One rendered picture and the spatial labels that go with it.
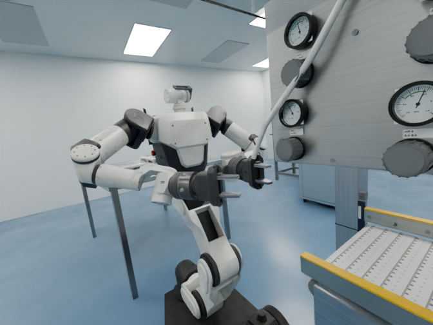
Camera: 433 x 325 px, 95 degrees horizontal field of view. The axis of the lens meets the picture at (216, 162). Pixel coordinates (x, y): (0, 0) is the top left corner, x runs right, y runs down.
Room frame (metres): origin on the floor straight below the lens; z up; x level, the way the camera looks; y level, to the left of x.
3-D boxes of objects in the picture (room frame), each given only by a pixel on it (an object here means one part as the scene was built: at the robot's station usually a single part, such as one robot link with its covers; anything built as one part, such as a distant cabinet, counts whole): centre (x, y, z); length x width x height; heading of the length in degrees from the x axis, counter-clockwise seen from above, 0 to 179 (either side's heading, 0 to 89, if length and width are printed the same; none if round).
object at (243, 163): (0.74, -0.12, 1.02); 0.12 x 0.10 x 0.13; 25
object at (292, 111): (0.28, -0.11, 1.19); 0.04 x 0.01 x 0.04; 33
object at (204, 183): (0.59, 0.05, 1.02); 0.12 x 0.10 x 0.13; 66
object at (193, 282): (1.01, 0.15, 0.28); 0.21 x 0.20 x 0.13; 34
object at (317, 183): (2.70, -1.56, 0.38); 0.63 x 0.57 x 0.76; 32
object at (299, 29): (0.27, -0.12, 1.29); 0.04 x 0.01 x 0.04; 33
